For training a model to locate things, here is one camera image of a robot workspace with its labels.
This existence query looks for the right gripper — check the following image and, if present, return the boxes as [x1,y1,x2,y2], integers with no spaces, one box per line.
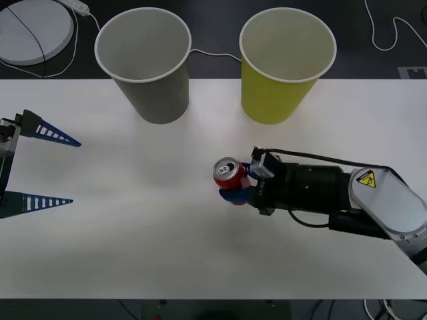
[218,161,295,217]

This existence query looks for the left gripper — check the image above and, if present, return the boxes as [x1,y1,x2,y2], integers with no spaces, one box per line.
[0,109,82,220]

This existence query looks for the red drink can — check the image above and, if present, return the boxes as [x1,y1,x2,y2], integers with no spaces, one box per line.
[213,156,250,206]

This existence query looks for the yellow-green plastic waste bin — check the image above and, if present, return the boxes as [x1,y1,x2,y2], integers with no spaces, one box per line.
[239,7,338,126]

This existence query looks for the grey plastic waste bin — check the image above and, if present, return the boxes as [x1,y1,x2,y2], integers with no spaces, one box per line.
[94,7,192,125]

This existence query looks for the round white disc base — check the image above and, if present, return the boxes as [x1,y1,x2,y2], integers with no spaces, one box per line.
[0,0,75,66]

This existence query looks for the white power strip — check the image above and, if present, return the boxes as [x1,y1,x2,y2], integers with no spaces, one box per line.
[55,0,91,16]

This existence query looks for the white power strip cable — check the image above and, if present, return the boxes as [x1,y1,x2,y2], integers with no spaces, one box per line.
[87,11,243,63]

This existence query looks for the thin black cable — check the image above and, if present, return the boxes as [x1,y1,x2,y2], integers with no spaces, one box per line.
[7,5,47,78]

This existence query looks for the thin white looped cable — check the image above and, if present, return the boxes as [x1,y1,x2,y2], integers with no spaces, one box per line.
[0,5,79,79]

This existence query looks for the white cable bundle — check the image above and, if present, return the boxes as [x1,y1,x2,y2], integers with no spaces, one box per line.
[362,299,403,320]

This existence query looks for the white wavy cable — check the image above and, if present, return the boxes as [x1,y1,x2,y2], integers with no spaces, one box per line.
[364,0,427,58]

